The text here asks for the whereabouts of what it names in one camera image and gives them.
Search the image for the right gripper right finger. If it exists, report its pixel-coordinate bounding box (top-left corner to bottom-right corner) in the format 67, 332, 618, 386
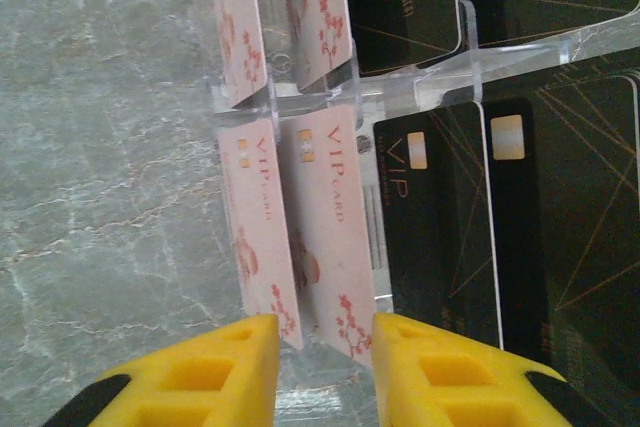
372, 311, 609, 427

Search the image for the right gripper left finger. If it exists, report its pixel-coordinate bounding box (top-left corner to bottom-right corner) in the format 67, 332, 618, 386
42, 314, 280, 427

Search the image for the pink VIP card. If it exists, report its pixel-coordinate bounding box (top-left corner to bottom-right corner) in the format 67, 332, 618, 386
207, 0, 267, 109
282, 0, 355, 94
278, 105, 376, 369
217, 119, 305, 352

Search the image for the clear acrylic card stand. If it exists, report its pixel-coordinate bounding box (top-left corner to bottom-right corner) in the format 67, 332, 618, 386
207, 0, 640, 427

